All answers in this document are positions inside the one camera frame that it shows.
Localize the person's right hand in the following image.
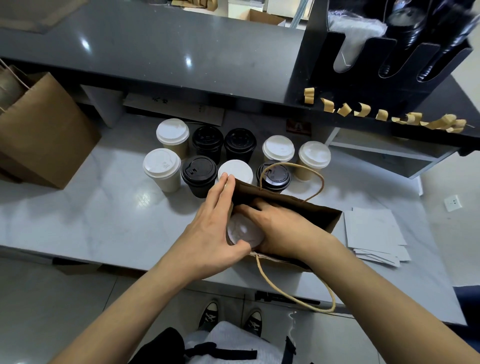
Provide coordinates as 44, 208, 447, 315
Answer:
238, 198, 333, 262

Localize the person's left hand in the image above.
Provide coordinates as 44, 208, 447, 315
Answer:
161, 172, 252, 282

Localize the brown paper bag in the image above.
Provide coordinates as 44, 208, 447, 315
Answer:
225, 161, 344, 314
0, 60, 102, 189

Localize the white cup with white lid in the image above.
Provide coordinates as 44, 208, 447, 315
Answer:
226, 212, 265, 250

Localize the stack of white paper sheets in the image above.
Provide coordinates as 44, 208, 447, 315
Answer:
342, 207, 413, 269

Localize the group of lidded coffee cups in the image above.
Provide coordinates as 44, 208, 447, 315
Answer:
143, 117, 332, 199

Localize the person's left forearm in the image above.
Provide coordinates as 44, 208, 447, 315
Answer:
51, 258, 196, 364

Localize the person's right forearm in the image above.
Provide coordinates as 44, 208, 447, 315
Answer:
300, 225, 480, 364

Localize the person's left shoe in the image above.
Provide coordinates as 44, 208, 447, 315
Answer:
198, 299, 222, 333

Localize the person's shoe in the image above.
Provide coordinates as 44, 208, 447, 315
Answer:
243, 306, 266, 337
198, 299, 222, 333

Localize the person's right shoe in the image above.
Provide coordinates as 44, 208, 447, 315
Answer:
243, 306, 266, 337

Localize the person's white shirt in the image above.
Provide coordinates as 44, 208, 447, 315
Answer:
182, 320, 297, 364

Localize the black body harness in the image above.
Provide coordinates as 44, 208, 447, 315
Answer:
129, 326, 297, 364

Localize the row of tan tape strips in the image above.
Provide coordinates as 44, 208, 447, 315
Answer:
303, 87, 468, 134

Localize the black acrylic organizer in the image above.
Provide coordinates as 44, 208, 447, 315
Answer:
294, 0, 475, 115

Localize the white support panel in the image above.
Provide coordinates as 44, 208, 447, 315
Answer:
81, 84, 126, 129

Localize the plastic wrapped white pack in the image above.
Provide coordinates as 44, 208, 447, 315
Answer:
327, 10, 388, 75

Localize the cardboard box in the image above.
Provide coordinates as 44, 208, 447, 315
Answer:
247, 9, 290, 26

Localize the white box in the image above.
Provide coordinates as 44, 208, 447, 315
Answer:
227, 3, 252, 21

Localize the white wall socket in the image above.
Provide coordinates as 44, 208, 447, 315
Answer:
444, 194, 464, 213

